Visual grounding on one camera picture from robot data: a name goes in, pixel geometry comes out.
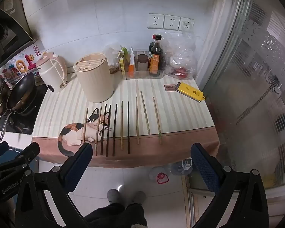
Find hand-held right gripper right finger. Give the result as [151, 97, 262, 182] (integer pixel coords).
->
[191, 143, 269, 228]

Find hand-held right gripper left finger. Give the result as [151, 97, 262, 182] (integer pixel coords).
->
[14, 143, 93, 228]

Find brown wooden chopstick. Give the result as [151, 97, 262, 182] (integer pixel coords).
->
[83, 108, 89, 143]
[135, 97, 139, 145]

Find beige ribbed utensil holder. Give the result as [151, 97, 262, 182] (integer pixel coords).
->
[73, 53, 115, 103]

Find clear plastic bottle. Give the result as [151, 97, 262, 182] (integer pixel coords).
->
[171, 158, 193, 176]

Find black induction cooktop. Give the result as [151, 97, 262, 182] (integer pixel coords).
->
[0, 85, 49, 135]

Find reddish wooden chopstick pale tip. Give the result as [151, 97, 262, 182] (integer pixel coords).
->
[94, 106, 102, 157]

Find plastic jug red cap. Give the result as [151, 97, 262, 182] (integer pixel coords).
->
[149, 166, 168, 185]

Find striped cat print tablecloth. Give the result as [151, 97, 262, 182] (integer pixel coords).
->
[32, 72, 220, 169]

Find person's dark trousers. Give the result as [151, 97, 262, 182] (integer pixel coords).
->
[84, 203, 148, 228]

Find dark frying pan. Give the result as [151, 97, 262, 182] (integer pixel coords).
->
[0, 72, 37, 142]

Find green-tipped bamboo chopstick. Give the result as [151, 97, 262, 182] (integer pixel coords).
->
[152, 96, 162, 144]

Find yellow power bank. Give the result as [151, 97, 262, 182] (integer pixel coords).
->
[176, 82, 206, 102]

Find pale bamboo chopstick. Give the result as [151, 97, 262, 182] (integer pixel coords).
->
[140, 91, 151, 135]

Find cream electric kettle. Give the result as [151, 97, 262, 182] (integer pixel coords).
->
[35, 51, 68, 93]

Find red food packet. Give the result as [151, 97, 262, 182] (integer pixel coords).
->
[170, 68, 189, 78]

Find clear plastic organizer bin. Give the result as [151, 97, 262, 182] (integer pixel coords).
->
[125, 49, 167, 80]

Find soy sauce bottle orange label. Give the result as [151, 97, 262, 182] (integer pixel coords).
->
[149, 35, 164, 76]

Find range hood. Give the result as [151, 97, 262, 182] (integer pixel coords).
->
[0, 0, 37, 75]

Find plastic bag with brown food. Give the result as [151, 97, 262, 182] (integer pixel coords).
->
[102, 44, 124, 74]

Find large clear plastic bag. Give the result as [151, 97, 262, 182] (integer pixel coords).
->
[163, 32, 197, 80]

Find jar with brown lid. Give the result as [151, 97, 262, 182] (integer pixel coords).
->
[137, 54, 150, 72]

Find green packet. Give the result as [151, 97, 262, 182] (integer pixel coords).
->
[120, 46, 130, 60]

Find colourful wall decal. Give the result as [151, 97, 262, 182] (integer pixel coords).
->
[2, 45, 42, 81]

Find white wall socket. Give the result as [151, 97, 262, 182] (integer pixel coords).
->
[147, 13, 165, 29]
[163, 14, 181, 30]
[179, 17, 195, 32]

